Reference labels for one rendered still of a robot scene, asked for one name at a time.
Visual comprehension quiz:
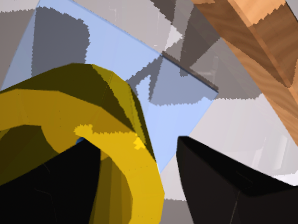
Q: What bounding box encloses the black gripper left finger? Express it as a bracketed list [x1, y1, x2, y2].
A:
[0, 139, 101, 224]

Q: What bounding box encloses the yellow cup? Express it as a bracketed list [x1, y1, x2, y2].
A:
[0, 63, 164, 224]

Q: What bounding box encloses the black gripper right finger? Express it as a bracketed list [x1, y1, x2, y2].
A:
[176, 136, 298, 224]

